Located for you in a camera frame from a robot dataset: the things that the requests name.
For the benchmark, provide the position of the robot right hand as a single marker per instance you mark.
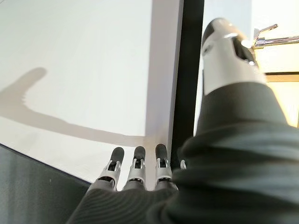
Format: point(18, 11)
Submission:
point(233, 168)

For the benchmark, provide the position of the chrome kitchen faucet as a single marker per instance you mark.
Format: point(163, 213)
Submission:
point(280, 40)

